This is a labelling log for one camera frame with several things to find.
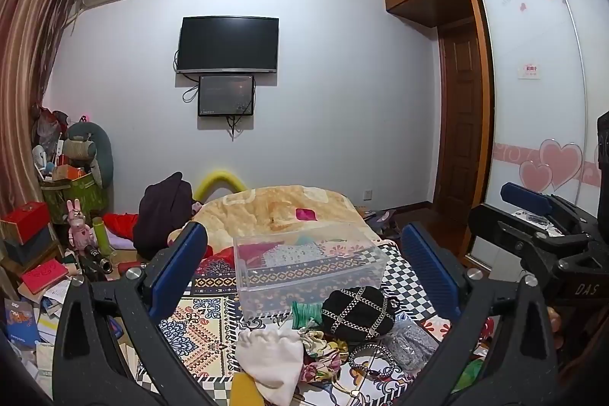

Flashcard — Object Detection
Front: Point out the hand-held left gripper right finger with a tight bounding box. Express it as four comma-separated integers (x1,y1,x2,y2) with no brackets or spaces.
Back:
394,221,561,406

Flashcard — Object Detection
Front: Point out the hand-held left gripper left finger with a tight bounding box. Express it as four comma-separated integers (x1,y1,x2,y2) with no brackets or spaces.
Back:
51,220,235,406

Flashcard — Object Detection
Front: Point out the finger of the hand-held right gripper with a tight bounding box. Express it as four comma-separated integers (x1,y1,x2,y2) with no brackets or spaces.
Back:
499,182,598,230
468,203,591,279

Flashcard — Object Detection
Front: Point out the dark purple jacket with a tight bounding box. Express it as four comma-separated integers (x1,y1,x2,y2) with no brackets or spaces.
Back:
133,172,193,261

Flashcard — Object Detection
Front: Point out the red cloth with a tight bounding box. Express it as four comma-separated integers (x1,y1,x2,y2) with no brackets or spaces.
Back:
104,212,140,240

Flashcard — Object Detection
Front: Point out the grey sequin pouch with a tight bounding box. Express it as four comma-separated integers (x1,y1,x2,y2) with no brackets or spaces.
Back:
381,320,438,371

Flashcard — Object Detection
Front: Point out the black cylindrical scope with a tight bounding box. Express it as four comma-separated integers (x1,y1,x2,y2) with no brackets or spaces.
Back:
78,244,113,280

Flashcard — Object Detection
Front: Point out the green bottle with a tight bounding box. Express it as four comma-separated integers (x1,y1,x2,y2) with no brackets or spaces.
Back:
92,217,112,257

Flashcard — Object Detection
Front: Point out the yellow foam tube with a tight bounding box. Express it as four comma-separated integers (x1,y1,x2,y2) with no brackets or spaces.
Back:
193,169,247,203

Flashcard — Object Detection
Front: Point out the wooden wardrobe with heart doors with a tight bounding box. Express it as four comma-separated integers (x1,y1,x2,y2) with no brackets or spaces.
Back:
382,0,609,264

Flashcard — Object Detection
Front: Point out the brown wooden door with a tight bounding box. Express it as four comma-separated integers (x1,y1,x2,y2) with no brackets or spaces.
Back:
435,21,491,223

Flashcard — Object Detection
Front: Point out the beige floral quilt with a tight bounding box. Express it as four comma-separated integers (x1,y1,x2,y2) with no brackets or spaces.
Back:
193,185,381,255

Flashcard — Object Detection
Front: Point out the pink rabbit toy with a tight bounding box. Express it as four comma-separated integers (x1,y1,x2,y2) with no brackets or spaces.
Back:
67,199,96,251

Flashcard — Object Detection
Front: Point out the bright green cloth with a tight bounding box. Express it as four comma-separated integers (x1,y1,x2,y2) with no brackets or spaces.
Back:
452,358,486,392

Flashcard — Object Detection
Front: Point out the green cardboard box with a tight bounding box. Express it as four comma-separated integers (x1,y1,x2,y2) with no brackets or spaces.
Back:
42,175,109,223

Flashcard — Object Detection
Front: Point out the clear plastic storage box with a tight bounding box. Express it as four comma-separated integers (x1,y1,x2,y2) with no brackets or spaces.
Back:
232,223,391,320

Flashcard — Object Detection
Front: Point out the green striped cloth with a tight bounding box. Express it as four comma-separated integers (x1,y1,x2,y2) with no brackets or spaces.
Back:
291,301,323,331

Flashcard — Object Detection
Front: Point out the white cloth pouch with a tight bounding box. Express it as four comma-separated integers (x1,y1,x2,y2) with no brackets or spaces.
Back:
235,327,305,404

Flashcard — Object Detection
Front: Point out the red book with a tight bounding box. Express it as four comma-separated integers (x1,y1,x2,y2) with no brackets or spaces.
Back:
21,258,70,295

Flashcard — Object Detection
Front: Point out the yellow cloth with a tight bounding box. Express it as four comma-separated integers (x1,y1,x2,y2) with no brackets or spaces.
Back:
231,372,265,406

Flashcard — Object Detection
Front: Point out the pile of papers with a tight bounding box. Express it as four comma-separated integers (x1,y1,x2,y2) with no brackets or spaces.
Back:
0,277,72,388

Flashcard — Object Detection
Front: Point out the grey plush pillow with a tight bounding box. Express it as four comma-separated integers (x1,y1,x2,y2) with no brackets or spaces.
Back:
64,121,114,188

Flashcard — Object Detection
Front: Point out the red gift box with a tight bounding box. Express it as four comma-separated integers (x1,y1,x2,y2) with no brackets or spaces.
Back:
0,201,51,245

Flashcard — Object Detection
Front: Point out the blue printed booklet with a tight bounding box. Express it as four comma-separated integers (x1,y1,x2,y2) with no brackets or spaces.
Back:
5,299,41,347

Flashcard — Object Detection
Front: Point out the striped brown curtain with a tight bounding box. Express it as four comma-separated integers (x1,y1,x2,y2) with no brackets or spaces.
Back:
0,0,85,217

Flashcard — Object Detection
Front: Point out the black quilted chain bag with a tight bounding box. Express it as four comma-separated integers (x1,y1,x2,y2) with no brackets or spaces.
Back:
321,286,400,342

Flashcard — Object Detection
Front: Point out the black and white braided cord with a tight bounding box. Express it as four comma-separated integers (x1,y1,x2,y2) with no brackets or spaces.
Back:
349,342,397,381

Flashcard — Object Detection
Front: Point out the floral drawstring pouch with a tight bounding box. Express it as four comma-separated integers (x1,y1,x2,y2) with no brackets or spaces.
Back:
300,330,350,384

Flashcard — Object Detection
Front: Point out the small wall-mounted monitor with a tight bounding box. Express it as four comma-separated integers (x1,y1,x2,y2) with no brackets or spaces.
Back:
198,74,255,118

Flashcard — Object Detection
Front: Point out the wall-mounted black television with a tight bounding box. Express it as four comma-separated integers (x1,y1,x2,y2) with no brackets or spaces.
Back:
176,17,279,75

